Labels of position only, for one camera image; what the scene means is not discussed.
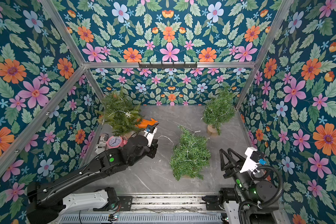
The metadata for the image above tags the dark green tree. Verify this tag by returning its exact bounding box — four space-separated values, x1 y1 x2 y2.
202 87 236 135
169 125 212 181

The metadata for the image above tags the thin wire string light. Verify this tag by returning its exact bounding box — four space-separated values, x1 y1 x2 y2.
156 128 210 174

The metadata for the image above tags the light green fern christmas tree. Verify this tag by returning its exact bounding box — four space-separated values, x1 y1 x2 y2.
95 91 143 136

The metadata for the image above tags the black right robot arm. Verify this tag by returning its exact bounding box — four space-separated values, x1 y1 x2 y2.
217 147 284 224

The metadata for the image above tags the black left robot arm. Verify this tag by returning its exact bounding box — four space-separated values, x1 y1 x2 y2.
27 135 158 224

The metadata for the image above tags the orange plush toy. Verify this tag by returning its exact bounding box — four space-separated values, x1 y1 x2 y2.
136 119 158 129

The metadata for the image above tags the pink alarm clock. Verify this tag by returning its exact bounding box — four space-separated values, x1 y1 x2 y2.
106 136 127 149

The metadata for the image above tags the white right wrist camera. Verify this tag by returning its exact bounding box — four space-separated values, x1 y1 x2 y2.
240 147 267 174

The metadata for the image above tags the black corrugated cable hose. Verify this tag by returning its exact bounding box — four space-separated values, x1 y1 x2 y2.
237 165 284 224

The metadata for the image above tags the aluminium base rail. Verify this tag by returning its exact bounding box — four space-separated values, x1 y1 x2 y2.
48 193 269 224

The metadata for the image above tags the black hook rail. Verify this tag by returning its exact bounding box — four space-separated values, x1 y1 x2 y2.
138 62 198 69

